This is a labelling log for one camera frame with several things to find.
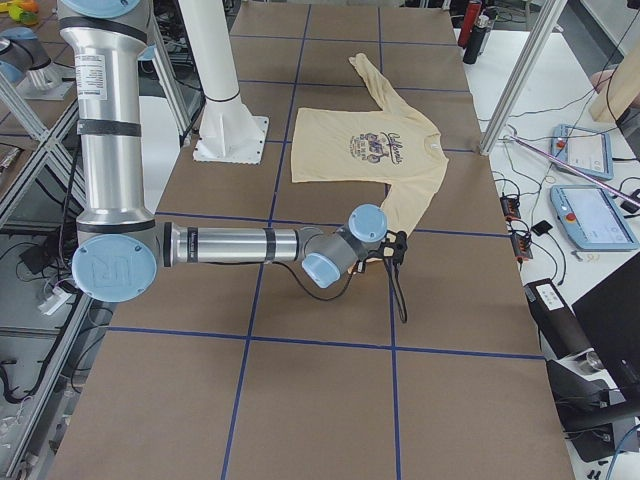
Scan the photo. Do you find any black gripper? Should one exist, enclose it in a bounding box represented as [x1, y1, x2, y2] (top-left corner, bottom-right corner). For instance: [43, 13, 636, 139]
[355, 240, 395, 273]

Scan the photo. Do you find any cream long-sleeve printed shirt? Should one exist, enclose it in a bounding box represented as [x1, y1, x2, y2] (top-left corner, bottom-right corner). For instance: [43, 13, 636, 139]
[290, 53, 448, 234]

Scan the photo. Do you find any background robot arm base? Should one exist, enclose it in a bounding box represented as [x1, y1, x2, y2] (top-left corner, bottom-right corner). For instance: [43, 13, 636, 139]
[1, 27, 76, 101]

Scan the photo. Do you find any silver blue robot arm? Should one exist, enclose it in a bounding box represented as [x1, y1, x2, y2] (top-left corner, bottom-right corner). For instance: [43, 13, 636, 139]
[58, 1, 392, 302]

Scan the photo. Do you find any orange black connector box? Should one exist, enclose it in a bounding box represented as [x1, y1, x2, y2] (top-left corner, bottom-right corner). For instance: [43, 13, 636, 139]
[500, 196, 521, 222]

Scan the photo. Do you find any near teach pendant tablet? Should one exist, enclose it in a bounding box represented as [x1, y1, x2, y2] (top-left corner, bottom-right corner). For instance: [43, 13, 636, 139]
[550, 185, 639, 252]

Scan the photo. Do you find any teach pendant tablet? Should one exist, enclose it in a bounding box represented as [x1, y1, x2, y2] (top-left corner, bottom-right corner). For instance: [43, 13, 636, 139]
[550, 124, 614, 180]
[550, 185, 639, 252]

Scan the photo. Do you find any black thermos bottle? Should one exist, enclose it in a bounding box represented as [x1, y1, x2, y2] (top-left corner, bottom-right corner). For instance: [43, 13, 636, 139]
[462, 14, 490, 65]

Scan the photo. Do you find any far teach pendant tablet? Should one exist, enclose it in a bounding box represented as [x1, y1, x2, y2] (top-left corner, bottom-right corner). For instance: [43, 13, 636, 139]
[550, 124, 614, 180]

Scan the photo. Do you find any black monitor screen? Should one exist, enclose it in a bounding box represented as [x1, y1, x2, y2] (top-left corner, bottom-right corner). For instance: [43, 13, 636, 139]
[573, 268, 639, 399]

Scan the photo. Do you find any pink metal rod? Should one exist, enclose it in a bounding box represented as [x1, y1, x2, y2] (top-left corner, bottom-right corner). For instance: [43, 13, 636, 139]
[505, 134, 640, 209]

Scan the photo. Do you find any red thermos bottle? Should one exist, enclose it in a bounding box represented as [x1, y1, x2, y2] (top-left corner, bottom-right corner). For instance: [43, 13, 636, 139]
[458, 0, 482, 48]

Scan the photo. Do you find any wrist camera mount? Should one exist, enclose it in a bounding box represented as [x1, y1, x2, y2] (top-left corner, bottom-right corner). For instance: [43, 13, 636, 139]
[380, 231, 408, 266]

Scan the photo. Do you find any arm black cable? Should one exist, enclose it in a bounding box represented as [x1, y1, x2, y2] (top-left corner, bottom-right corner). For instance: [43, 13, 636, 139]
[272, 259, 410, 325]

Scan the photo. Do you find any aluminium frame post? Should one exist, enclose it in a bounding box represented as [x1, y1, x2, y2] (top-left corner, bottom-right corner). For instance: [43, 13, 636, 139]
[479, 0, 567, 156]

